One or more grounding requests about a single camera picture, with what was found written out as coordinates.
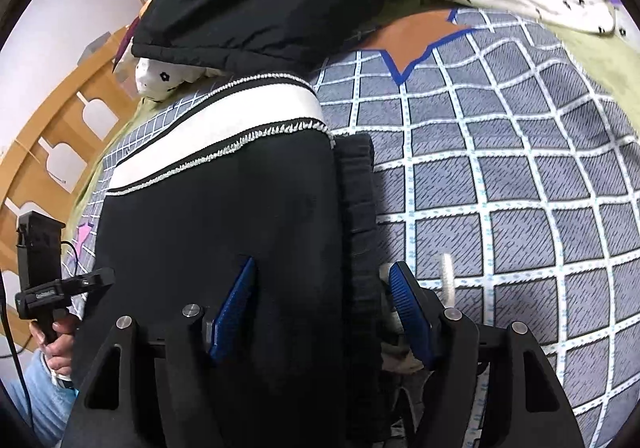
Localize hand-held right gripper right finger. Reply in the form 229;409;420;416
387;261;587;448

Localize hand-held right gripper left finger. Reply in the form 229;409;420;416
60;255;261;448

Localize black pants with white stripe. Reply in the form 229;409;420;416
70;71;462;448

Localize person's left hand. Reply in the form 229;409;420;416
30;315;80;381

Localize person's blue jeans leg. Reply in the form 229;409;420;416
0;348;80;448

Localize grey checked blanket with star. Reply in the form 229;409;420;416
75;6;640;448

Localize black cable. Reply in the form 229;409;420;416
0;238;83;435

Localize wooden bed frame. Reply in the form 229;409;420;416
0;24;147;281

